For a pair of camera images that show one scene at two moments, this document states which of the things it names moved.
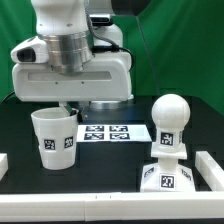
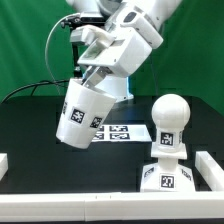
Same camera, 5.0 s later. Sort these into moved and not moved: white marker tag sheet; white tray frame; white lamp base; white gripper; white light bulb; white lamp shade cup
Moved: white gripper; white lamp shade cup
Not moved: white tray frame; white lamp base; white light bulb; white marker tag sheet
